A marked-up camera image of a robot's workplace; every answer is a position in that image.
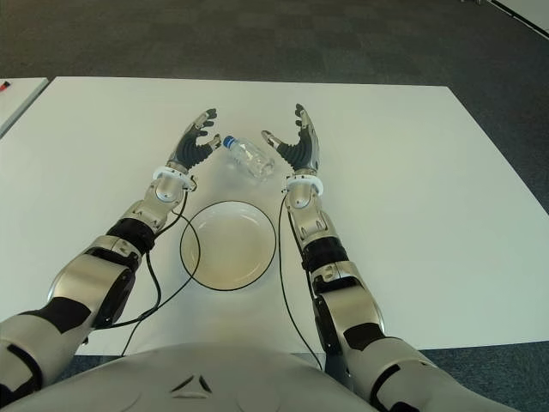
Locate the white left wrist camera ring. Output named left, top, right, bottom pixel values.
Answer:
left=153, top=166, right=197, bottom=192

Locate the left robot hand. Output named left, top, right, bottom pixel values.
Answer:
left=166, top=109, right=222, bottom=176

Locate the white wrist camera ring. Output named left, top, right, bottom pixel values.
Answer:
left=281, top=173, right=326, bottom=197
left=153, top=166, right=197, bottom=192

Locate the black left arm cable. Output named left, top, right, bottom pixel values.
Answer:
left=92, top=188, right=203, bottom=357

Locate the white plate black rim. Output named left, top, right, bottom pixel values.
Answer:
left=179, top=200, right=277, bottom=291

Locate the white right wrist camera ring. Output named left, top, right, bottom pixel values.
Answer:
left=281, top=173, right=326, bottom=197

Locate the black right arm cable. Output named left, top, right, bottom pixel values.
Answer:
left=276, top=191, right=325, bottom=373

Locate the clear water bottle blue cap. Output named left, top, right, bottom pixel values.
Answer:
left=221, top=135, right=277, bottom=180

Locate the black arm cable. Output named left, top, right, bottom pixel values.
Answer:
left=276, top=191, right=325, bottom=373
left=92, top=188, right=203, bottom=357

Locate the white side table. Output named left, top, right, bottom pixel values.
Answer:
left=0, top=76, right=51, bottom=139

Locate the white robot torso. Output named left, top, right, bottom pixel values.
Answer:
left=0, top=342, right=374, bottom=412

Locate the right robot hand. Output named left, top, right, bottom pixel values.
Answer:
left=260, top=102, right=322, bottom=174

